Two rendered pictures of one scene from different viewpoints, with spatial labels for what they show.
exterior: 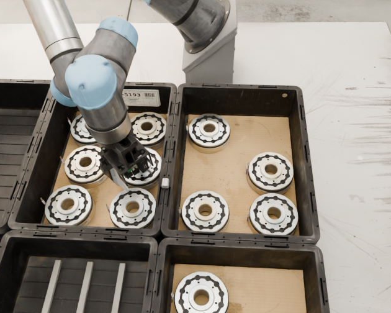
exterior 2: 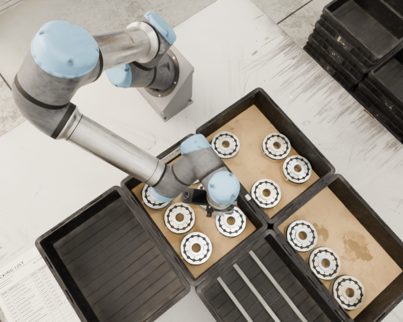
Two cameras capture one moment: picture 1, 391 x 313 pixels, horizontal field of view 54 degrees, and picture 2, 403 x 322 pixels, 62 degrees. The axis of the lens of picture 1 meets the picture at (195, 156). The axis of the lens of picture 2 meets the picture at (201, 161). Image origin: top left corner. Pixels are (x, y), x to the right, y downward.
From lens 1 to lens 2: 0.62 m
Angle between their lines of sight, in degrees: 26
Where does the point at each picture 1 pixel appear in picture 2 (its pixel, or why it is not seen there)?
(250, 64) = not seen: hidden behind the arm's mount
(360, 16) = not seen: outside the picture
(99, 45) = (205, 163)
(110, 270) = (245, 259)
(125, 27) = (203, 140)
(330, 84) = (242, 57)
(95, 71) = (231, 183)
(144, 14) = (4, 52)
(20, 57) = (16, 176)
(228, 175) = (254, 163)
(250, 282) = (310, 209)
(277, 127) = (253, 114)
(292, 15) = not seen: outside the picture
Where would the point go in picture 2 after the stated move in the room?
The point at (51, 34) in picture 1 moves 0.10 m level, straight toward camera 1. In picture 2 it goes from (148, 170) to (183, 186)
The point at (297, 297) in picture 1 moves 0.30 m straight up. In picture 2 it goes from (334, 199) to (380, 176)
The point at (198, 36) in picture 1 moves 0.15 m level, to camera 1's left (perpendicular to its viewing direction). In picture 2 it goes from (165, 85) to (133, 110)
